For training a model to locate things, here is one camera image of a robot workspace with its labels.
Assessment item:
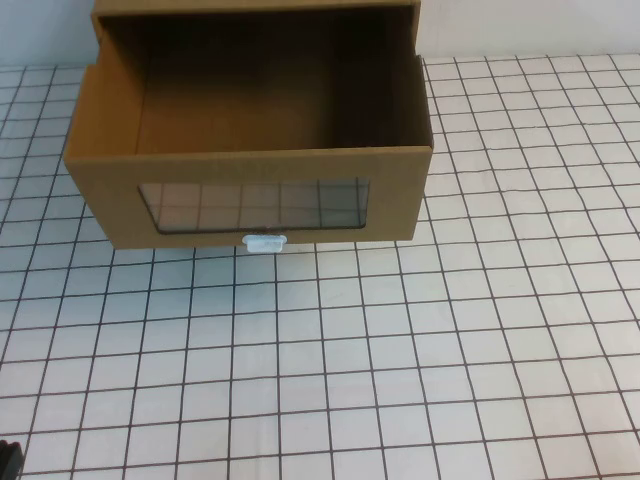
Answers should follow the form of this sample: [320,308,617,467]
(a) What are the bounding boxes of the brown cardboard drawer with window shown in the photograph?
[63,8,434,255]

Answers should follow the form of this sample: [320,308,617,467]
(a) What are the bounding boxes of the white black grid tablecloth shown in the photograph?
[0,52,640,480]

